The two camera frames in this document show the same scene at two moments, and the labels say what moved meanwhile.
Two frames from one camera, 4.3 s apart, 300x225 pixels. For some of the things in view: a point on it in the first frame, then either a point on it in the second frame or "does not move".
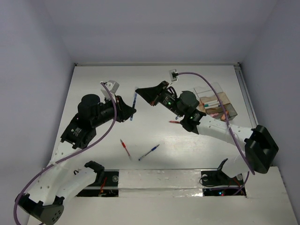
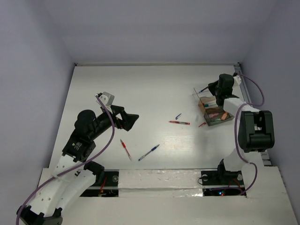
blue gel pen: (133, 106) to (199, 92)
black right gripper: (152, 95) to (211, 86)
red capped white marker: (210, 103) does not move
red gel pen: (174, 122) does not move
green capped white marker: (210, 104) does not move
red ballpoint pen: (123, 145) does not move
